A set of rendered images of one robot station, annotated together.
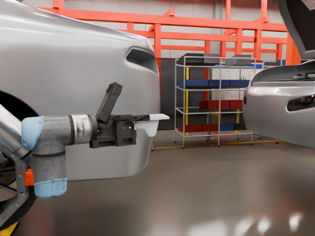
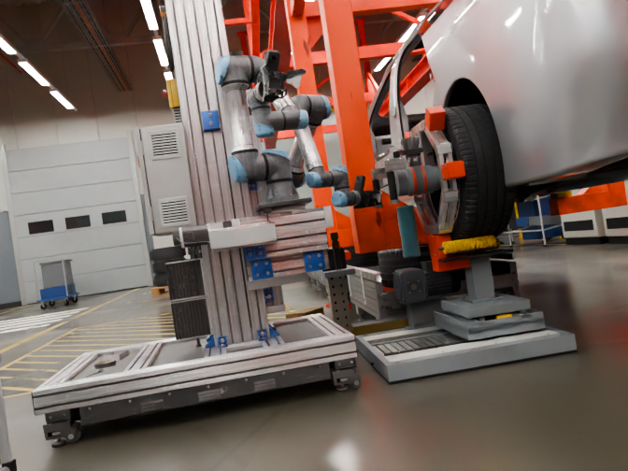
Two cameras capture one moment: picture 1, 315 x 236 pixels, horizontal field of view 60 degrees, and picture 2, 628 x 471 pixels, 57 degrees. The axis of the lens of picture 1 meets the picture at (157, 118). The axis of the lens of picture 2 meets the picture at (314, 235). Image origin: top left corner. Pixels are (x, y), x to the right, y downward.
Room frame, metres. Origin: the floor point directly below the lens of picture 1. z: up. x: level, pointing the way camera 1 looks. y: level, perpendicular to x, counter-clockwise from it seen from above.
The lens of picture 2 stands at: (1.00, -1.96, 0.65)
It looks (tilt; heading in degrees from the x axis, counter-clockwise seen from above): 0 degrees down; 96
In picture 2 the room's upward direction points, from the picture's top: 8 degrees counter-clockwise
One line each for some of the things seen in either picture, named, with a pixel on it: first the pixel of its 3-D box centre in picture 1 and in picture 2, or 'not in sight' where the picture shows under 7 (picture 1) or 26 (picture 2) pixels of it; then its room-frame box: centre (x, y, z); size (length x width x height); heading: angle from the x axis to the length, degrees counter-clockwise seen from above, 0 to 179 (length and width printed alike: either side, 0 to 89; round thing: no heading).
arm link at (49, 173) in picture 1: (48, 170); (266, 121); (0.66, 0.27, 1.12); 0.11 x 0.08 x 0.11; 29
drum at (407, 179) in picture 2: not in sight; (416, 180); (1.24, 0.93, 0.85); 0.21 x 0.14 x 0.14; 11
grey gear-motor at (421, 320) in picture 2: not in sight; (435, 292); (1.28, 1.26, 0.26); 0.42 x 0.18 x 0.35; 11
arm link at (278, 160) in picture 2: not in sight; (275, 164); (0.62, 0.55, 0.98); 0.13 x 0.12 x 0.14; 29
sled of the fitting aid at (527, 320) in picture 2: not in sight; (484, 319); (1.48, 0.98, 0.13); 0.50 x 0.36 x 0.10; 101
